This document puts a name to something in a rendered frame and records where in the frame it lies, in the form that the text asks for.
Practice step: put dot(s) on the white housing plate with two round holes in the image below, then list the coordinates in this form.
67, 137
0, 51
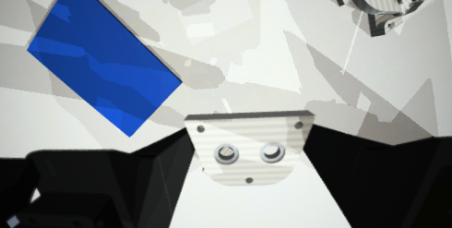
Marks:
249, 134

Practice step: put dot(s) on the blue rectangular plate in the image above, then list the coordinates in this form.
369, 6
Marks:
96, 56

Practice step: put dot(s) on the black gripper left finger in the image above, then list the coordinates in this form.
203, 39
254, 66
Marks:
145, 184

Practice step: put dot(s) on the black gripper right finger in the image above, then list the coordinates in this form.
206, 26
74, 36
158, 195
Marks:
376, 185

